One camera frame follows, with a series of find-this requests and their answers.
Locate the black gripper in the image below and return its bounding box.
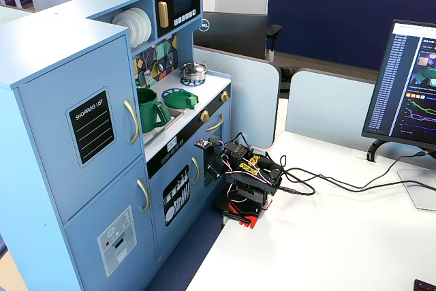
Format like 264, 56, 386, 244
203, 146, 230, 187

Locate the large green round bowl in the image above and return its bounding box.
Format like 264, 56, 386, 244
164, 90, 200, 110

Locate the green pitcher recipient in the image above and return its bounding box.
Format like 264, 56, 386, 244
136, 87, 172, 134

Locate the red and black table clamp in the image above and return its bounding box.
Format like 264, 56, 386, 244
211, 196, 270, 230

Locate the steel toy sink basin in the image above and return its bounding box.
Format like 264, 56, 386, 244
142, 108, 185, 147

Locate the light blue desk divider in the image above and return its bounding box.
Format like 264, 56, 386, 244
193, 46, 282, 149
285, 69, 377, 146

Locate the steel toy pot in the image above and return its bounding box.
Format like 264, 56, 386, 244
179, 60, 209, 82

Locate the steel slotted spatula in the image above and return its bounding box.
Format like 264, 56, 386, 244
142, 50, 155, 86

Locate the steel hanging ladle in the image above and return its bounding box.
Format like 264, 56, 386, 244
164, 39, 175, 66

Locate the black Dell monitor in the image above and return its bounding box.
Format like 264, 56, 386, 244
193, 10, 268, 61

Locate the white plate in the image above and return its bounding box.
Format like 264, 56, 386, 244
138, 7, 153, 42
111, 11, 138, 48
129, 7, 148, 46

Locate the blue toy kitchen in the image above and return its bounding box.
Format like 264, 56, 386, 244
0, 0, 233, 291

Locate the silver monitor stand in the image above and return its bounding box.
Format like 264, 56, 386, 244
367, 139, 436, 211

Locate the computer monitor showing graphs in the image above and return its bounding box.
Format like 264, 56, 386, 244
361, 19, 436, 152

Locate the black keyboard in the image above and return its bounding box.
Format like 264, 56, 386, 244
413, 279, 436, 291

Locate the black cable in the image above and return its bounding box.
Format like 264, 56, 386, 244
279, 149, 431, 197
281, 159, 436, 194

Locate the desk cable grommet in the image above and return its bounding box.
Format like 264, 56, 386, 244
354, 150, 384, 164

